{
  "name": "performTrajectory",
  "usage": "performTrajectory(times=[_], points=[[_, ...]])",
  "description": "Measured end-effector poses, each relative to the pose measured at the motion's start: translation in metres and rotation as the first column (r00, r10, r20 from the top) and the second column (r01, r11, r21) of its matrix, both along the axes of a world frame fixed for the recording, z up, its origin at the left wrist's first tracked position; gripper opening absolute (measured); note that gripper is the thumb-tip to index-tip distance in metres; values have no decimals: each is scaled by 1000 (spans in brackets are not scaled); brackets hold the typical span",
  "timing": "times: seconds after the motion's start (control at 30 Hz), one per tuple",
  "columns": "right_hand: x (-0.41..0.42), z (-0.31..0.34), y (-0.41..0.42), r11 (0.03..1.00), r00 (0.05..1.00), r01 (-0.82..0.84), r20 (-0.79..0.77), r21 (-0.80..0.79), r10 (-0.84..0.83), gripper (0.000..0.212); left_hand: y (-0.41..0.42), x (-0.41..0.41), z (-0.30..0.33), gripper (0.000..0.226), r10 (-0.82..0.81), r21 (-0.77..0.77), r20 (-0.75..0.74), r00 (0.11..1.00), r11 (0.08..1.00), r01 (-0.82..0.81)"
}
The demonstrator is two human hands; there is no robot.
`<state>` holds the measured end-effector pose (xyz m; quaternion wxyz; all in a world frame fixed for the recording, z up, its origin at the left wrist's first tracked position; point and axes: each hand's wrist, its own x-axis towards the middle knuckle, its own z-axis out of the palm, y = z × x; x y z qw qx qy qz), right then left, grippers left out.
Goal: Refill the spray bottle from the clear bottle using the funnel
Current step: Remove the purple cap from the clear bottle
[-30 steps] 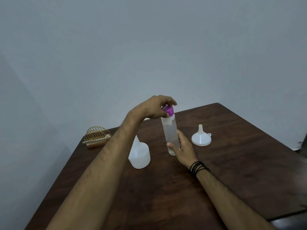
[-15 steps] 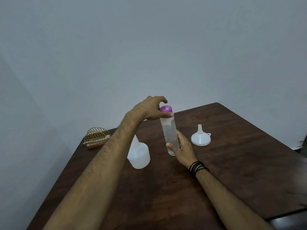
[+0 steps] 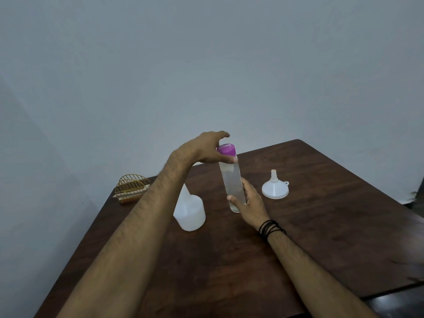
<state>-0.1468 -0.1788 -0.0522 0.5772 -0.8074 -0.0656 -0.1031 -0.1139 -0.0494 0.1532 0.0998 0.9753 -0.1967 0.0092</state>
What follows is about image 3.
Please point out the person's right hand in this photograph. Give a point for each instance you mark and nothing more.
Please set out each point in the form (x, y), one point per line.
(253, 210)

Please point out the person's left hand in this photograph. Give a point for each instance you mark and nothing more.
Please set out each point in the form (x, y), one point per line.
(202, 149)

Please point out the purple bottle cap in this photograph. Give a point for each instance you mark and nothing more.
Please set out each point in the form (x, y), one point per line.
(227, 149)

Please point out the white plastic funnel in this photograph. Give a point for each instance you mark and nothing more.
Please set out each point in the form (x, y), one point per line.
(275, 191)

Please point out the clear water bottle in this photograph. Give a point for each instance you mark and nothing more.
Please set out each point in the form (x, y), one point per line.
(232, 182)

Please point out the white spray bottle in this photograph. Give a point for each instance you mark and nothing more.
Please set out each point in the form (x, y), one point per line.
(192, 213)

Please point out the person's left forearm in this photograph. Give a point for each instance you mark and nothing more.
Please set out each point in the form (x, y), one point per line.
(132, 245)

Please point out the person's right forearm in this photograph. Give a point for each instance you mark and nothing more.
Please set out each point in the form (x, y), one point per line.
(311, 281)

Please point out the dark wooden table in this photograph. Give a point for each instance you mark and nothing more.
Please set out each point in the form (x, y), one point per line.
(331, 235)

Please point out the white paper napkins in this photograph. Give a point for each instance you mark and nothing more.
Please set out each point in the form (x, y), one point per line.
(127, 195)

